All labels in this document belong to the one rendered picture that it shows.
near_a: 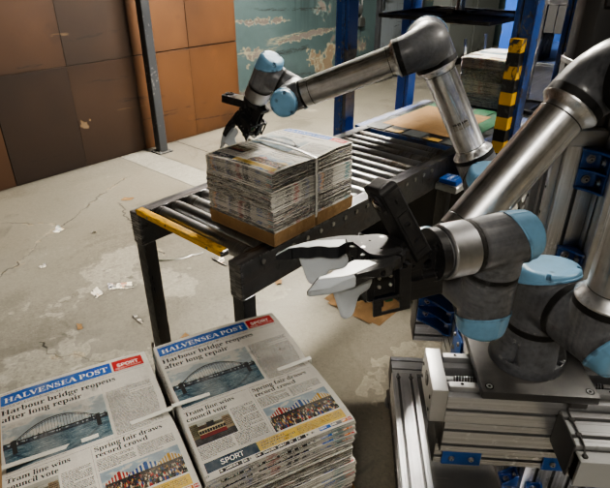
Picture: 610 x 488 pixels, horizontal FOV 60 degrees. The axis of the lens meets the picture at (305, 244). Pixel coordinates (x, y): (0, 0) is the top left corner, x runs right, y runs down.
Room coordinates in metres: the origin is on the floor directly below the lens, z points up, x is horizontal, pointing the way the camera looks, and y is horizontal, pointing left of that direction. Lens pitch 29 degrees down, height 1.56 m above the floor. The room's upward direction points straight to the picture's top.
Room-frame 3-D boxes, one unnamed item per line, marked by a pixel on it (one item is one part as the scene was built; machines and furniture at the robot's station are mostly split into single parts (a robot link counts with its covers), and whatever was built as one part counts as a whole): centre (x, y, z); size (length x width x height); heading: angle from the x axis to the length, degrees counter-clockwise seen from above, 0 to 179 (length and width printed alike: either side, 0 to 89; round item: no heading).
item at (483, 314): (0.66, -0.26, 1.12); 0.11 x 0.08 x 0.11; 21
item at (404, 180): (1.78, -0.24, 0.74); 1.34 x 0.05 x 0.12; 139
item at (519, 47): (2.15, -0.82, 1.05); 0.05 x 0.05 x 0.45; 49
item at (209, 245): (1.45, 0.39, 0.81); 0.43 x 0.03 x 0.02; 49
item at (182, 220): (1.51, 0.33, 0.77); 0.47 x 0.05 x 0.05; 49
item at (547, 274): (0.86, -0.47, 0.98); 0.13 x 0.12 x 0.14; 21
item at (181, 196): (2.11, 0.13, 0.74); 1.34 x 0.05 x 0.12; 139
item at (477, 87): (3.14, -1.11, 0.93); 0.38 x 0.30 x 0.26; 139
